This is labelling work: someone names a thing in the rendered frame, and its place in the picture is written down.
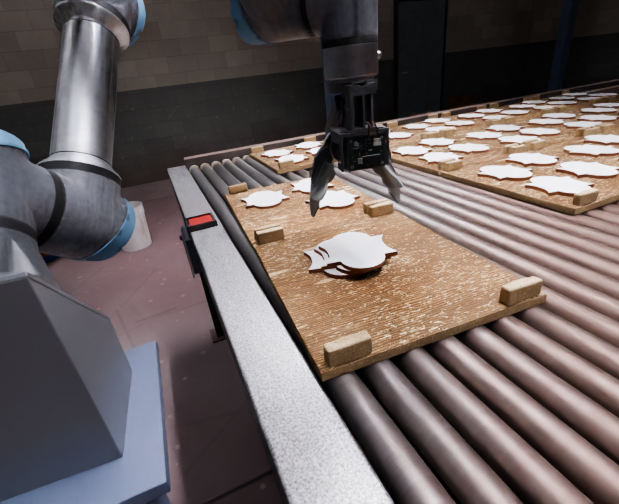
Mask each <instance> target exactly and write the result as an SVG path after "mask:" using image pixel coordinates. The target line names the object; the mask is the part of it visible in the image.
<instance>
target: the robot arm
mask: <svg viewBox="0 0 619 504"><path fill-rule="evenodd" d="M53 1H54V6H53V21H54V24H55V26H56V27H57V29H58V30H59V31H60V33H61V34H62V39H61V48H60V58H59V67H58V77H57V86H56V96H55V105H54V115H53V124H52V133H51V143H50V152H49V157H48V158H46V159H44V160H42V161H40V162H38V163H37V164H33V163H31V162H30V161H29V158H30V154H29V151H28V150H27V149H26V148H25V145H24V143H23V142H22V141H21V140H20V139H18V138H17V137H16V136H14V135H12V134H10V133H8V132H6V131H3V130H1V129H0V277H2V276H6V275H11V274H15V273H20V272H24V271H27V272H29V273H30V274H32V275H34V276H36V277H38V278H40V279H41V280H43V281H45V282H47V283H49V284H50V285H52V286H54V287H56V288H58V289H60V288H59V286H58V284H57V282H56V281H55V279H54V277H53V275H52V274H51V272H50V270H49V268H48V267H47V265H46V263H45V261H44V260H43V258H42V256H41V254H40V253H43V254H49V255H55V256H60V257H66V258H69V259H71V260H75V261H82V260H85V261H94V262H97V261H103V260H106V259H109V258H111V257H113V256H114V255H116V254H117V253H119V252H120V251H121V249H122V247H123V246H125V245H126V244H127V243H128V241H129V240H130V238H131V236H132V234H133V231H134V228H135V222H136V216H135V211H134V208H133V207H132V206H131V204H130V203H129V202H128V201H127V200H126V199H125V198H122V197H121V177H120V176H119V175H118V174H117V173H116V172H115V171H114V170H113V169H112V158H113V143H114V127H115V112H116V97H117V82H118V67H119V53H121V52H123V51H124V50H126V49H127V48H128V47H130V46H132V45H133V44H134V43H135V42H136V41H137V40H138V38H139V37H140V36H139V32H142V31H143V28H144V25H145V19H146V12H145V6H144V3H143V0H53ZM230 10H231V16H232V20H233V22H235V25H236V31H237V33H238V35H239V36H240V37H241V39H242V40H243V41H244V42H246V43H247V44H250V45H259V44H267V45H274V44H277V43H279V42H284V41H291V40H298V39H304V38H311V37H317V36H322V45H323V49H322V50H323V63H324V75H325V80H326V81H329V83H328V84H327V91H328V94H339V93H340V95H336V96H335V97H334V100H333V103H332V106H331V110H330V113H329V116H328V120H327V123H326V126H325V134H326V138H325V140H324V143H323V144H322V146H321V147H320V148H319V149H318V151H317V153H316V155H315V157H314V160H313V166H312V174H311V185H310V195H309V208H310V213H311V216H312V217H314V216H315V214H316V212H317V210H318V209H319V207H320V205H319V204H320V201H321V200H323V198H324V197H325V195H326V192H327V190H328V184H329V183H330V182H331V181H332V180H333V179H334V177H335V175H336V172H335V170H334V167H335V164H334V163H332V161H333V157H334V158H335V159H336V160H338V169H339V170H340V171H342V172H344V169H345V170H348V171H349V172H350V171H357V170H363V169H370V168H371V169H372V170H373V172H375V173H376V174H379V175H380V177H381V179H382V183H383V184H385V185H386V186H387V188H388V193H389V194H390V195H391V197H392V198H393V199H394V200H395V201H396V202H397V203H399V202H400V188H402V187H403V184H402V182H401V181H400V179H399V178H398V177H397V173H396V170H395V169H394V167H393V165H392V157H391V151H390V148H389V128H388V127H385V126H382V125H379V124H376V123H375V122H374V118H373V94H376V93H377V92H376V89H377V88H378V78H374V76H375V75H377V74H378V73H379V70H378V59H379V58H381V56H382V53H381V51H380V50H379V51H378V0H230Z"/></svg>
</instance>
